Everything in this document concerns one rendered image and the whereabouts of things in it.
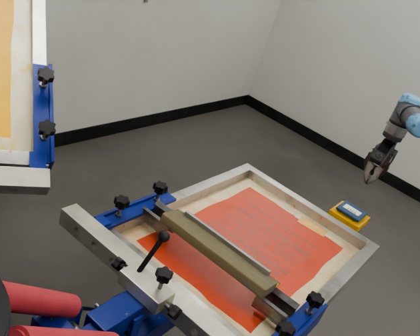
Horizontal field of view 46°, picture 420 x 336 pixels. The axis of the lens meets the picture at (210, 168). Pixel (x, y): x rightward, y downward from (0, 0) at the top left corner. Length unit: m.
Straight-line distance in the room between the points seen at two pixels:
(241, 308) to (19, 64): 0.90
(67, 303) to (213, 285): 0.47
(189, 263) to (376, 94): 3.77
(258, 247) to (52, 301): 0.77
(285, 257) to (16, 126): 0.87
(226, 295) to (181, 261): 0.16
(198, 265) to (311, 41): 3.98
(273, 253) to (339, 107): 3.62
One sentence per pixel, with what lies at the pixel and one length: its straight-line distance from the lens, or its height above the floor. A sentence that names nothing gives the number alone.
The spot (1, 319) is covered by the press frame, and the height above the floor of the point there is 1.32.
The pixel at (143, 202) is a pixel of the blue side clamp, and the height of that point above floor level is 1.00.
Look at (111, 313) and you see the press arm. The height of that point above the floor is 1.04.
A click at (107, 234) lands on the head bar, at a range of 1.29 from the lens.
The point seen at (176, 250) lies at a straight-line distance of 1.44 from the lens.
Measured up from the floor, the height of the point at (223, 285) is 0.96.
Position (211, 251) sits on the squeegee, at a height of 1.06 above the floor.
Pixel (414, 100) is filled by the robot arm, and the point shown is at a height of 1.45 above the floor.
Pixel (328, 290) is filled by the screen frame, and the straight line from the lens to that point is 1.49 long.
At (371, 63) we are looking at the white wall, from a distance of 4.95.
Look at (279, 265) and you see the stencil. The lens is 1.55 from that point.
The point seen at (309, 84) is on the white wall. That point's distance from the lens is 5.20.
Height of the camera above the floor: 1.84
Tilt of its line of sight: 27 degrees down
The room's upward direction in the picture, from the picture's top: 19 degrees clockwise
